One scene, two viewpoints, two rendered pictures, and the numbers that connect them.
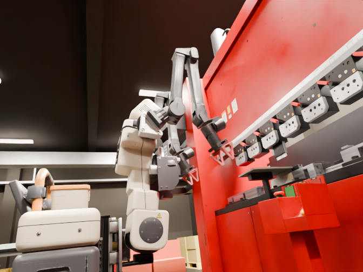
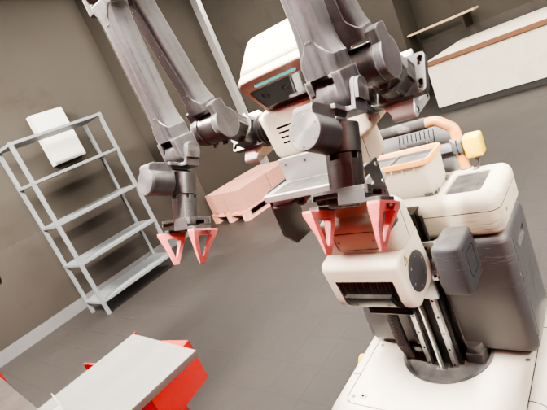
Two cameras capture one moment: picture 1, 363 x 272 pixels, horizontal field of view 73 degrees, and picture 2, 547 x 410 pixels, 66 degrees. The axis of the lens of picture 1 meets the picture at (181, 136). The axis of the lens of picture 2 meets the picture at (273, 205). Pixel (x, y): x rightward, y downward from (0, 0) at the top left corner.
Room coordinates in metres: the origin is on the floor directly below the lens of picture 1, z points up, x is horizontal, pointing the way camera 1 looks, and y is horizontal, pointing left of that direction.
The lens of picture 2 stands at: (2.05, -0.38, 1.26)
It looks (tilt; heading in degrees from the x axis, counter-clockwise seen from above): 14 degrees down; 155
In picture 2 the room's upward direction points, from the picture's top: 24 degrees counter-clockwise
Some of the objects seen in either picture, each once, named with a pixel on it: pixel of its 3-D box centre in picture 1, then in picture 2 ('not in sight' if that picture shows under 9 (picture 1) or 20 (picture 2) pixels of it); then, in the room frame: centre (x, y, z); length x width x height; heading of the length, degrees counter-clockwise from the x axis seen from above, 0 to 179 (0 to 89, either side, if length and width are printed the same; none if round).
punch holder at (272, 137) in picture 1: (272, 134); not in sight; (1.55, -0.61, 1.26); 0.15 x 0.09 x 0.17; 18
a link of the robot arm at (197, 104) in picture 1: (195, 86); (142, 73); (1.10, -0.10, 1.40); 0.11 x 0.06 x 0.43; 21
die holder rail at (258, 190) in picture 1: (244, 198); not in sight; (2.05, -0.45, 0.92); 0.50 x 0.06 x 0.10; 18
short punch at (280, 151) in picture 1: (280, 151); not in sight; (1.52, -0.62, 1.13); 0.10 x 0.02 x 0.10; 18
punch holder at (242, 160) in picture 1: (243, 154); not in sight; (1.93, -0.49, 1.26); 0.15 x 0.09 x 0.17; 18
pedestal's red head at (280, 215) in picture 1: (293, 205); (147, 370); (0.98, -0.39, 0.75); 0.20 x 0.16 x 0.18; 29
